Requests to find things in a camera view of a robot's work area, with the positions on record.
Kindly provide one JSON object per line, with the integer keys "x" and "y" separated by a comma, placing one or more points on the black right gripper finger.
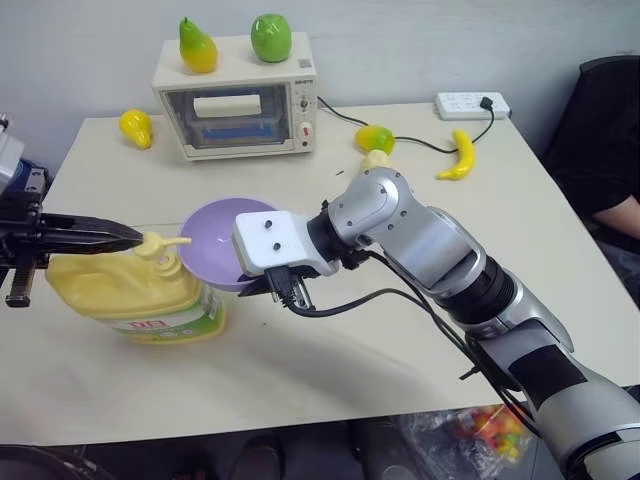
{"x": 252, "y": 288}

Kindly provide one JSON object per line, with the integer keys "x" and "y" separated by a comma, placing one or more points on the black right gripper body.
{"x": 292, "y": 290}

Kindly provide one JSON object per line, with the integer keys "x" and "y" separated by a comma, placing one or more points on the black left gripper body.
{"x": 22, "y": 225}

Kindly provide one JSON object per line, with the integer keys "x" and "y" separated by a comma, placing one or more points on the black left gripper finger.
{"x": 95, "y": 244}
{"x": 95, "y": 224}

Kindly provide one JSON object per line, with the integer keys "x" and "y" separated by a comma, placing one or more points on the yellow pump bottle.
{"x": 135, "y": 290}

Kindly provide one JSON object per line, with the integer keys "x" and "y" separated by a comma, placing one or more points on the purple plastic bowl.
{"x": 210, "y": 240}

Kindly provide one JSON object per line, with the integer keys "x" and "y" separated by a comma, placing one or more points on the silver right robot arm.
{"x": 425, "y": 235}

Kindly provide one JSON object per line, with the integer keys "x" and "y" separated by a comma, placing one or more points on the pale cream toy fruit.
{"x": 376, "y": 161}

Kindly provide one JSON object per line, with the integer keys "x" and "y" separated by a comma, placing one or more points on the yellow green toy mango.
{"x": 375, "y": 139}

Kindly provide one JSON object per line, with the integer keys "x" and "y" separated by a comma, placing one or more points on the cream mini toaster oven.
{"x": 235, "y": 100}

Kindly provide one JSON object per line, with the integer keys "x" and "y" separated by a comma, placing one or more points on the green yellow toy pear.
{"x": 197, "y": 50}

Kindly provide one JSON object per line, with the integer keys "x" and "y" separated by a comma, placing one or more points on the yellow toy banana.
{"x": 464, "y": 155}

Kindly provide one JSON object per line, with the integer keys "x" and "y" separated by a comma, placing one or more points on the dark rounded shape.
{"x": 35, "y": 462}

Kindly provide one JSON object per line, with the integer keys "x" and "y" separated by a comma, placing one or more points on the clear bag of colourful candy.
{"x": 480, "y": 432}

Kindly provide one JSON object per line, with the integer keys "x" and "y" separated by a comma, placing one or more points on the green toy apple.
{"x": 271, "y": 37}

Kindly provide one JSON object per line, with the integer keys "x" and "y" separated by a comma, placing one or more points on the white power strip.
{"x": 470, "y": 106}

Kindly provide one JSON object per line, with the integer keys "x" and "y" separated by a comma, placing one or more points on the person in dark clothes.
{"x": 600, "y": 150}

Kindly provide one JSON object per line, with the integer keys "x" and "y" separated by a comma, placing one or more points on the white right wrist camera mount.
{"x": 270, "y": 240}

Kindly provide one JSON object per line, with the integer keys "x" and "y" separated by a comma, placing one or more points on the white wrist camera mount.
{"x": 9, "y": 155}
{"x": 270, "y": 240}

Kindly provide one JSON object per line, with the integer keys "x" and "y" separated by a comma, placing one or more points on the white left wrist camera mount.
{"x": 9, "y": 155}

